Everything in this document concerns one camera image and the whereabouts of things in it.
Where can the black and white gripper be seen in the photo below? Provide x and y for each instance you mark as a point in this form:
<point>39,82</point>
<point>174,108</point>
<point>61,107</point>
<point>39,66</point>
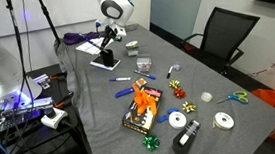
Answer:
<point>115,27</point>

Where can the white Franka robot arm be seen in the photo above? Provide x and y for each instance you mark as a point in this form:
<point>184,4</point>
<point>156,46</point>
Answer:
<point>1,65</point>

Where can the black cup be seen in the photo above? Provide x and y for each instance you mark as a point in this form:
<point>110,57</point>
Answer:
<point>107,59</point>

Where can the purple capped white marker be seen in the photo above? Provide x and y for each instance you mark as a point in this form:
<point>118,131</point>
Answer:
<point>120,79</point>

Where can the blue capped marker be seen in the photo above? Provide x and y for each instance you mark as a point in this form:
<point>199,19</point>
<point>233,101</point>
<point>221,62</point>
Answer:
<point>144,74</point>

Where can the black and white marker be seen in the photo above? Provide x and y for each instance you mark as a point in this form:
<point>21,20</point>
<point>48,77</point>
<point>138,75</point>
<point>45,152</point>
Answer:
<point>169,72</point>

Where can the white label sheet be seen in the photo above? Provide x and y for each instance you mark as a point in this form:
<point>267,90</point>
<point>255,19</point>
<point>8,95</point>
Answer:
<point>88,48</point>

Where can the small gray box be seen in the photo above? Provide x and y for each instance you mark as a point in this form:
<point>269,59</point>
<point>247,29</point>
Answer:
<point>132,52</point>

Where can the purple ribbon bundle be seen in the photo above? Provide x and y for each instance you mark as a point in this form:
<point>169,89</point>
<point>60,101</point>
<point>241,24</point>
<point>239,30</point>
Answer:
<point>75,37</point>

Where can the clear plastic box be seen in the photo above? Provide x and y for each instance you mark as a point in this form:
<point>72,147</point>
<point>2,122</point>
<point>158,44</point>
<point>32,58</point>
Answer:
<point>143,63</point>

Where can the small orange white pad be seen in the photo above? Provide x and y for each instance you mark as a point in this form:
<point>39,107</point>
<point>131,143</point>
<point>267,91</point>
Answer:
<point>141,82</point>

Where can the black tripod stand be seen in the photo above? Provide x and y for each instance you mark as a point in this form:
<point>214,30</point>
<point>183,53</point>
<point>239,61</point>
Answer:
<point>46,13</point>

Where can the orange ribbon bow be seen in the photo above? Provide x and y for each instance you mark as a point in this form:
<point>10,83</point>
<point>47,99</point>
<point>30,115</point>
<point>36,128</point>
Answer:
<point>145,100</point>

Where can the small clear round container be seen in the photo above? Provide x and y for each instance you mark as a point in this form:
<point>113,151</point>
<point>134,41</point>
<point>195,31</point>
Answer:
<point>177,66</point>

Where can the gray tablecloth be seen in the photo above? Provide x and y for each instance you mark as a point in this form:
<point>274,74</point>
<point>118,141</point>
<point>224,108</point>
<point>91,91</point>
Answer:
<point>107,118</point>

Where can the gold gift bow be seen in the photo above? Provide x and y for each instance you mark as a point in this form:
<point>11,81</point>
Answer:
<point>189,107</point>
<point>174,84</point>

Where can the black gift box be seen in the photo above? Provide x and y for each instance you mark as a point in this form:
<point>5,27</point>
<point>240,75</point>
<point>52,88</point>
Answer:
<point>138,120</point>

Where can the red gift bow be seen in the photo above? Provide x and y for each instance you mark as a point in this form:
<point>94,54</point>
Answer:
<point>179,93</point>

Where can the white emergency stop box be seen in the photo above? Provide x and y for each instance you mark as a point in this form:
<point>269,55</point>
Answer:
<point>53,118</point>

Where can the small blue clip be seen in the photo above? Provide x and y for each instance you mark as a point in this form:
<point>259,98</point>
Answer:
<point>173,110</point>
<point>162,118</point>

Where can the green gift bow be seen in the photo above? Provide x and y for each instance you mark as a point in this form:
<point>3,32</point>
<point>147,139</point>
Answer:
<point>151,143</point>

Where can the clear tape roll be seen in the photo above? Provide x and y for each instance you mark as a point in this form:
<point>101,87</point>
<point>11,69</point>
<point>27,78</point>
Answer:
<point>206,97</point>

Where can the black mesh office chair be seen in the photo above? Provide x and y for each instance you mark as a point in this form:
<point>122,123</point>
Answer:
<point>226,34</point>

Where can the black tape dispenser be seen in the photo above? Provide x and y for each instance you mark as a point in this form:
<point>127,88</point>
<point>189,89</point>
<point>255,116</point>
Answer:
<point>185,138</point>

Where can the white gold ribbon spool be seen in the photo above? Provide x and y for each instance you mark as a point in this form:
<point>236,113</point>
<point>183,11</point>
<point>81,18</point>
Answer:
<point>224,120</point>

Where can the blue green scissors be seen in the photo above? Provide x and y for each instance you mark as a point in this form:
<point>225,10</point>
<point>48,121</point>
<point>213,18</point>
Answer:
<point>237,98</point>

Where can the small silver bracket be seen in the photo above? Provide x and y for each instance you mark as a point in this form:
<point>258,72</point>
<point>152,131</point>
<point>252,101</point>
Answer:
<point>42,79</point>

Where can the silver robot base rail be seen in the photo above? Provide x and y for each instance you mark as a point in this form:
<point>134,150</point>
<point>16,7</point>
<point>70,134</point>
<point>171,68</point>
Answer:
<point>31,108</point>

